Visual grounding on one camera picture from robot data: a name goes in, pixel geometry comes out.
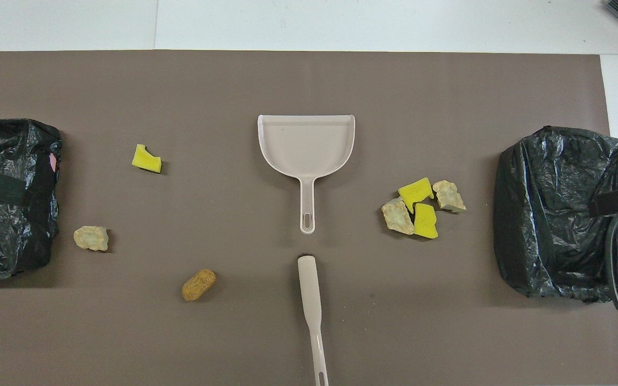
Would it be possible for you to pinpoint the beige hand brush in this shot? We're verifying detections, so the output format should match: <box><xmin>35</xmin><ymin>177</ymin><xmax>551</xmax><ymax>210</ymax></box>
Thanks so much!
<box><xmin>297</xmin><ymin>254</ymin><xmax>330</xmax><ymax>386</ymax></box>

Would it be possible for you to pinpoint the rounded beige sponge chunk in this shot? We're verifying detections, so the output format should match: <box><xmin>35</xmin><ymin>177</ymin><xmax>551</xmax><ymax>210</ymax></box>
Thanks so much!
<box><xmin>73</xmin><ymin>225</ymin><xmax>110</xmax><ymax>252</ymax></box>

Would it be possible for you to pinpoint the beige plastic dustpan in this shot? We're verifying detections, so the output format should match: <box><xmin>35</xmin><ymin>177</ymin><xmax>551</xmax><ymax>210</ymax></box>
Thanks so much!
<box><xmin>257</xmin><ymin>114</ymin><xmax>356</xmax><ymax>235</ymax></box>

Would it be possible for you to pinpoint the brown table mat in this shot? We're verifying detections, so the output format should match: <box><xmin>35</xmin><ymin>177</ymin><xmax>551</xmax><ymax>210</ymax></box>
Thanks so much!
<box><xmin>0</xmin><ymin>50</ymin><xmax>618</xmax><ymax>386</ymax></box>

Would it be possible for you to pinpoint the notched yellow sponge piece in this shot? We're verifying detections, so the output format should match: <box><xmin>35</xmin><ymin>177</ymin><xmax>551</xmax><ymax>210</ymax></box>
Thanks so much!
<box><xmin>131</xmin><ymin>143</ymin><xmax>163</xmax><ymax>174</ymax></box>

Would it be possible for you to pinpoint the orange brown sponge chunk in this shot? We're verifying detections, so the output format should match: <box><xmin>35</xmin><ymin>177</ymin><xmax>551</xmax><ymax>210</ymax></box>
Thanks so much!
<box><xmin>181</xmin><ymin>269</ymin><xmax>217</xmax><ymax>302</ymax></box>

